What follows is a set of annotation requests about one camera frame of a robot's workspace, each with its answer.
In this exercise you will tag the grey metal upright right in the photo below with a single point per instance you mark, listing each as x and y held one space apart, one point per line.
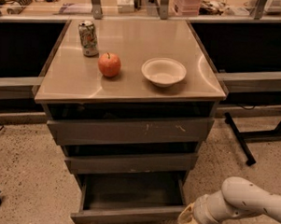
258 9

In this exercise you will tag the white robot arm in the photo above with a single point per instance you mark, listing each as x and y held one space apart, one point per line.
237 198

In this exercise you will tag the grey metal upright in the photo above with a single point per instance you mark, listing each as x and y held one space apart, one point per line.
96 9
258 9
163 9

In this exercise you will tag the black table leg frame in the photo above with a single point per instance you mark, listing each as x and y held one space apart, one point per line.
254 136

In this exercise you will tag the grey top drawer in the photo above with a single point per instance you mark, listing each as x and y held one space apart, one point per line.
130 123

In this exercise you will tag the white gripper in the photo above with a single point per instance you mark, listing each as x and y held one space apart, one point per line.
201 211

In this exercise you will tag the crushed soda can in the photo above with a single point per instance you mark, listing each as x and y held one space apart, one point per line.
88 38

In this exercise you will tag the white bowl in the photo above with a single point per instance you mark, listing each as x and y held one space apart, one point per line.
163 72

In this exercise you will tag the white tissue box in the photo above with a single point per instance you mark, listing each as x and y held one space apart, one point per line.
125 6

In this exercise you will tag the grey drawer cabinet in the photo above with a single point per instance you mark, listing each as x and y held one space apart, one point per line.
73 78

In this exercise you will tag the purple paper booklet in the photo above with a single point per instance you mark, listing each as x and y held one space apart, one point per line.
77 8

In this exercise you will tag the red apple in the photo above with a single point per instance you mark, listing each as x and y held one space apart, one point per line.
109 64

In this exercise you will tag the grey bottom drawer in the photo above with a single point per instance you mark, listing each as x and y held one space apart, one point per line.
115 198

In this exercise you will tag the grey metal upright left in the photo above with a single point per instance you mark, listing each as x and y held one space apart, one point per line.
96 9

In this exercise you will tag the grey drawer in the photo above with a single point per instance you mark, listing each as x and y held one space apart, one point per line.
130 123
115 198
135 158

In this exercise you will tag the pink stacked bins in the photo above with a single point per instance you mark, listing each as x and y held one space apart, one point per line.
187 7

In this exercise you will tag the grey metal upright middle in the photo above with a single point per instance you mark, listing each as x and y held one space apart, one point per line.
163 9

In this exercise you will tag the grey middle drawer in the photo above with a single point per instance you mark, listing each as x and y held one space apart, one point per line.
135 158

